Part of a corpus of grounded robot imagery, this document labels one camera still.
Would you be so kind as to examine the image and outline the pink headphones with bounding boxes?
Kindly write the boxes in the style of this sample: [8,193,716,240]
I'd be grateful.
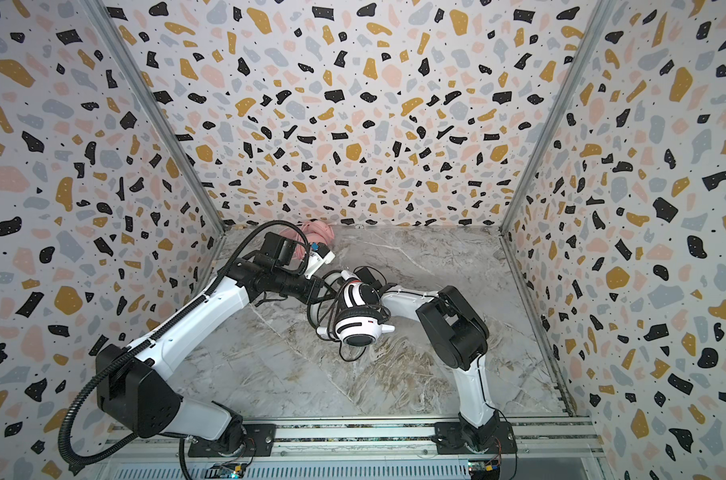
[280,220,335,249]

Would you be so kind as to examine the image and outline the white black headphones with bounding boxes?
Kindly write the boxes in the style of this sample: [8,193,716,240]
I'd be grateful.
[310,266,396,347]

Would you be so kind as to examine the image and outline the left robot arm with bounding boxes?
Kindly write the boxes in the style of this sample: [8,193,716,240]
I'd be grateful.
[96,232,333,455]

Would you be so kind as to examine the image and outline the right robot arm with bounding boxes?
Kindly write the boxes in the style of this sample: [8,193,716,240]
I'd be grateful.
[380,283,518,456]

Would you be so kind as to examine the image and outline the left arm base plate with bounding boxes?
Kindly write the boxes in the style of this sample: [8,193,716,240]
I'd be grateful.
[187,423,277,459]

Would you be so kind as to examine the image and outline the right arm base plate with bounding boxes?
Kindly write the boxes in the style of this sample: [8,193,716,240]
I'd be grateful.
[430,420,518,455]

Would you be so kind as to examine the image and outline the left corner aluminium post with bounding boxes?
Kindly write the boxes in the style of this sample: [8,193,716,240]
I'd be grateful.
[82,0,226,237]

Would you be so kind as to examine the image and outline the corner aluminium post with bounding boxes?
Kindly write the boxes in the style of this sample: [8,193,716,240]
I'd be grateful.
[82,0,226,237]
[500,0,616,238]

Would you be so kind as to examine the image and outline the black corrugated cable conduit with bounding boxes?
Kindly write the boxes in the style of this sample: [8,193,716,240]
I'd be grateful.
[56,219,313,475]

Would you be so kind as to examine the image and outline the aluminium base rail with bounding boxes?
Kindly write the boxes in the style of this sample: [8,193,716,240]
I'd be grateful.
[94,415,613,479]

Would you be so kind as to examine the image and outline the right corner aluminium post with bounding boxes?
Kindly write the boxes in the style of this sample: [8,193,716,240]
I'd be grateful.
[500,0,616,238]

